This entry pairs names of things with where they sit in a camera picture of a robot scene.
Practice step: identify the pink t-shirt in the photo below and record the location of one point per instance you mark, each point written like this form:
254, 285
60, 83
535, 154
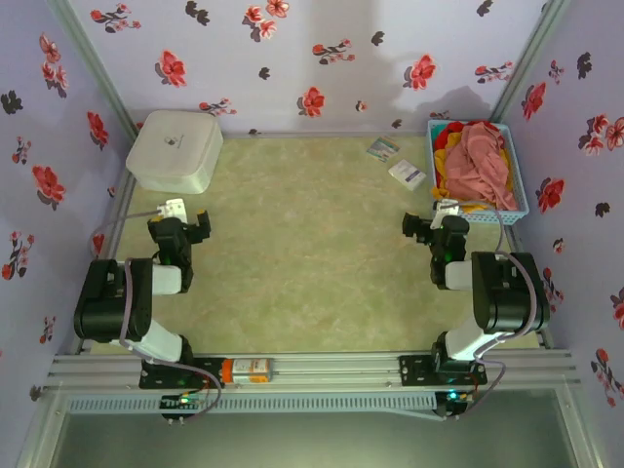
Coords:
473, 166

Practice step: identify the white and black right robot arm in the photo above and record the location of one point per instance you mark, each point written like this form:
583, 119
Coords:
507, 292

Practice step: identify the small white cardboard box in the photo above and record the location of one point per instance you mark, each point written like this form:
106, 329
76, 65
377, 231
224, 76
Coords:
407, 173

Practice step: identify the white lidded storage box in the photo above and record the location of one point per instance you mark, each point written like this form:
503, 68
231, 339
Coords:
175, 146

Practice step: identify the teal and white card packet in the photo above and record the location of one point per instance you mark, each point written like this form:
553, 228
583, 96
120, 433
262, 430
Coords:
384, 148

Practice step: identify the blue plastic basket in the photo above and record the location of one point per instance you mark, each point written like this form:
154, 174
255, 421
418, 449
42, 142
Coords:
518, 195

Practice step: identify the yellow cloth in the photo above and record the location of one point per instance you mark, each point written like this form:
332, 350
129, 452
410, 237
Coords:
446, 134

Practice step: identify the teal cloth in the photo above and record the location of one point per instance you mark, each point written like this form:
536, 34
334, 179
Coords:
435, 128

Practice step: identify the orange and white cylinder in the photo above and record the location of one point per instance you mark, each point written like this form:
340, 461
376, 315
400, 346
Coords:
248, 370

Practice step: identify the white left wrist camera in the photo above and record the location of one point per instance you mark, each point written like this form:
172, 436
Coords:
171, 208

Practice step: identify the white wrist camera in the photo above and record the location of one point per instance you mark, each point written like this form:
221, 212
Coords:
446, 207
171, 208

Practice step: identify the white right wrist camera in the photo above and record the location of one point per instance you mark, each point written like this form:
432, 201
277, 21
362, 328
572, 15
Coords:
446, 207

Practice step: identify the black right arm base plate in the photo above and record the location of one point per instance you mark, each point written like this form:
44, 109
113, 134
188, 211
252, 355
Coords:
414, 370

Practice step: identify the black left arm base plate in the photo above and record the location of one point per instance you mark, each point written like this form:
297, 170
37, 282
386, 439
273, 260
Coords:
151, 378

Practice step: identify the long aluminium mounting rail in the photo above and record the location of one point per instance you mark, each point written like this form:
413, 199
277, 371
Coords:
331, 373

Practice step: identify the aluminium corner post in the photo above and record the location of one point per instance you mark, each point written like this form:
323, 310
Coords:
92, 53
531, 49

